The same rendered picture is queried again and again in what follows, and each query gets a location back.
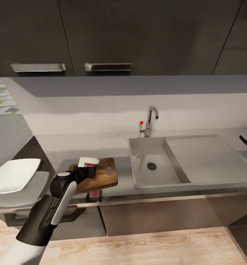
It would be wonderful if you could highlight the cutting board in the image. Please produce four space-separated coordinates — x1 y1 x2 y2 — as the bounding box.
68 158 118 193

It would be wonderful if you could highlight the bowl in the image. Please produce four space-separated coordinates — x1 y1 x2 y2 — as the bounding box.
0 159 41 194

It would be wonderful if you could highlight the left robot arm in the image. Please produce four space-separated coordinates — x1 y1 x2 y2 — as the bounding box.
0 157 99 265

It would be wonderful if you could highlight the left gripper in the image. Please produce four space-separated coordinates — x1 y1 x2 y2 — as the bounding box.
73 165 96 182

